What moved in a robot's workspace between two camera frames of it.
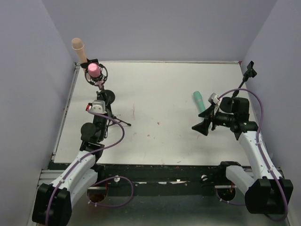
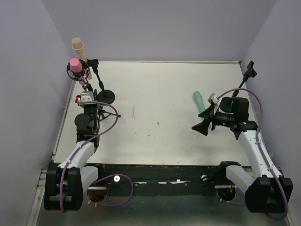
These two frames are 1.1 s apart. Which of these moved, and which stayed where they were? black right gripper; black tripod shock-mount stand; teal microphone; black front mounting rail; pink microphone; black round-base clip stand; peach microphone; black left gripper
Moved: pink microphone; black left gripper; black tripod shock-mount stand
Stayed: black round-base clip stand; black right gripper; teal microphone; black front mounting rail; peach microphone
